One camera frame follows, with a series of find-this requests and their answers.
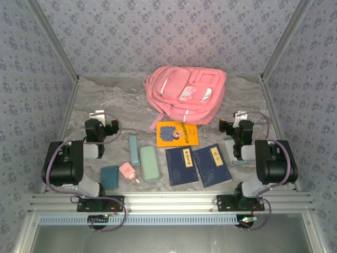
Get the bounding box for pale grey-blue notebook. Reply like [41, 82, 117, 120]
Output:
[223, 137, 251, 167]

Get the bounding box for light blue pencil case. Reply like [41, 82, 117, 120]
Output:
[128, 135, 141, 167]

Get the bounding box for orange cartoon cover book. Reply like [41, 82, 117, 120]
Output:
[156, 121, 200, 148]

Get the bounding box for pink backpack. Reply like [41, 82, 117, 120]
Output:
[142, 65, 227, 132]

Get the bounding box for dark blue book two-character label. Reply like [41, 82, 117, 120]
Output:
[192, 143, 233, 188]

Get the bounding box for dark teal notebook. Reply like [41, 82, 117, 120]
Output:
[100, 165, 120, 189]

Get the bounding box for mint green pencil case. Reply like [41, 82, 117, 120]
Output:
[139, 145, 161, 183]

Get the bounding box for dark blue book four-character label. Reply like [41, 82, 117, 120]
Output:
[165, 146, 200, 187]

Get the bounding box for small black controller board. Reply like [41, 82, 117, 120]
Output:
[87, 215, 110, 225]
[238, 215, 257, 227]

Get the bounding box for grey metal shelf panel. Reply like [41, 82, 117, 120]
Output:
[26, 225, 314, 253]

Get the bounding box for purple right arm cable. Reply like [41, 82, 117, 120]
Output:
[246, 110, 292, 201]

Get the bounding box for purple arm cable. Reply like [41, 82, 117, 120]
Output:
[246, 110, 292, 201]
[43, 112, 122, 198]

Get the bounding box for aluminium table side rail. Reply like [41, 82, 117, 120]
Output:
[260, 77, 302, 193]
[39, 77, 81, 194]

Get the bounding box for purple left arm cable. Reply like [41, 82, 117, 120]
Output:
[43, 112, 122, 198]

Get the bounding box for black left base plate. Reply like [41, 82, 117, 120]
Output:
[76, 194, 125, 213]

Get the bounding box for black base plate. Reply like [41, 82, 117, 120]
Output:
[216, 194, 265, 212]
[76, 194, 125, 213]

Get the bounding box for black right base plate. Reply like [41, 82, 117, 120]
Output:
[216, 194, 265, 212]

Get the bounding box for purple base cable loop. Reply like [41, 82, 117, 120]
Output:
[89, 202, 127, 233]
[238, 198, 272, 231]

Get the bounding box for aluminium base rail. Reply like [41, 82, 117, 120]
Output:
[28, 192, 316, 214]

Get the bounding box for aluminium frame post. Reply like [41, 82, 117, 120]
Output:
[26, 0, 80, 81]
[260, 0, 315, 80]

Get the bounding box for pale blue slotted cable duct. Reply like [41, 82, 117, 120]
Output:
[38, 215, 240, 226]

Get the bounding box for aluminium frame leg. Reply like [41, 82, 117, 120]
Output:
[301, 213, 329, 253]
[12, 213, 40, 253]

